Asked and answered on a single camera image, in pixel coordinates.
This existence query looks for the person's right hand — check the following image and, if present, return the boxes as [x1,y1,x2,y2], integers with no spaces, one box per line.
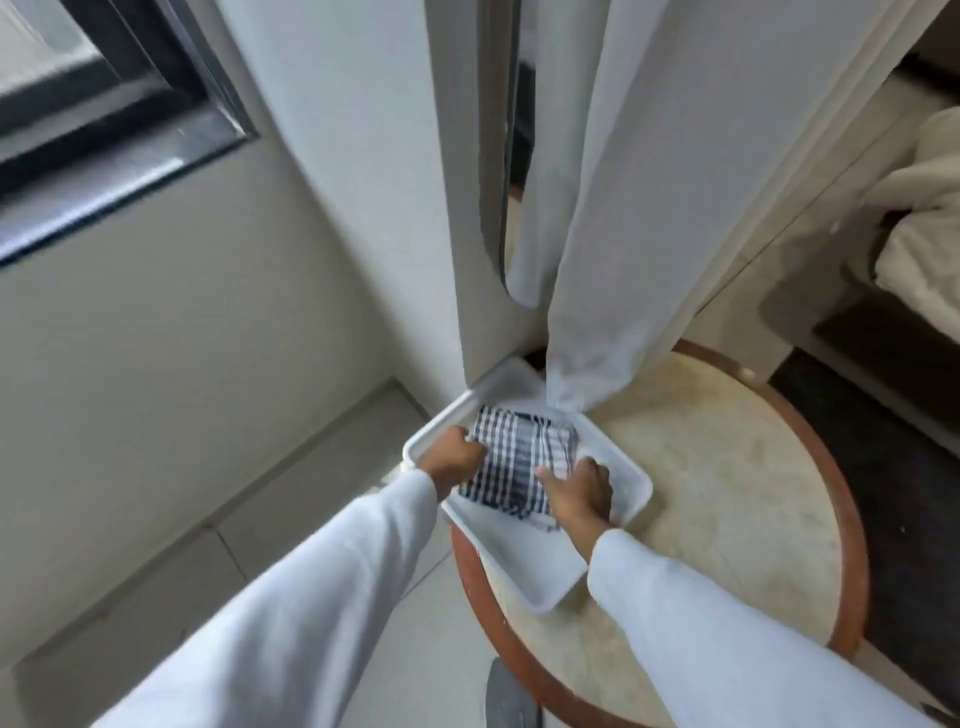
[534,456,615,562]

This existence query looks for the person's left hand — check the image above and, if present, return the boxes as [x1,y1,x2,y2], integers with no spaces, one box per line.
[416,426,489,503]

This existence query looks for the blue white checked cloth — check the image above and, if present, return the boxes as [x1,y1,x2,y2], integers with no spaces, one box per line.
[457,405,580,532]

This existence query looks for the person's left forearm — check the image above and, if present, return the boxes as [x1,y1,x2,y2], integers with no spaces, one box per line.
[93,470,451,728]

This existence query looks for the person's right forearm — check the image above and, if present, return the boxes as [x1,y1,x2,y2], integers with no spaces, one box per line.
[586,528,935,728]

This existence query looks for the white rectangular tray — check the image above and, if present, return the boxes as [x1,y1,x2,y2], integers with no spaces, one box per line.
[402,355,654,617]

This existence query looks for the round marble table brown rim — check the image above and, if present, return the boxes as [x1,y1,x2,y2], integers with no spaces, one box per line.
[450,339,871,728]

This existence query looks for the white curtain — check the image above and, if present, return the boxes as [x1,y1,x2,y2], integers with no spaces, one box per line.
[504,0,912,415]

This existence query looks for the tall oval mirror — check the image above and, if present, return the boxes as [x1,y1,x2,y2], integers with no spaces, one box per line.
[475,0,541,309]

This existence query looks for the white bed linen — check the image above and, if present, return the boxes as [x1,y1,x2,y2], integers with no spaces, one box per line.
[861,106,960,345]

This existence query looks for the black framed window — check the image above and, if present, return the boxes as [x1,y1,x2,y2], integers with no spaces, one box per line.
[0,0,260,268]

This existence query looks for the dark bed frame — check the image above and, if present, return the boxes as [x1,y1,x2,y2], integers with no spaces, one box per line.
[813,288,960,425]

